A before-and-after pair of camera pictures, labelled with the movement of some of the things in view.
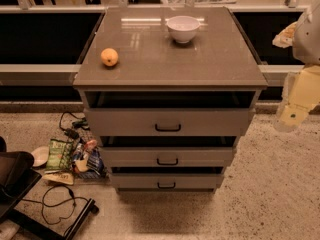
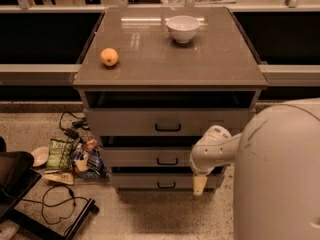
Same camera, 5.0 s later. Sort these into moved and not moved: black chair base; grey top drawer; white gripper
Moved: white gripper
Not moved: black chair base; grey top drawer
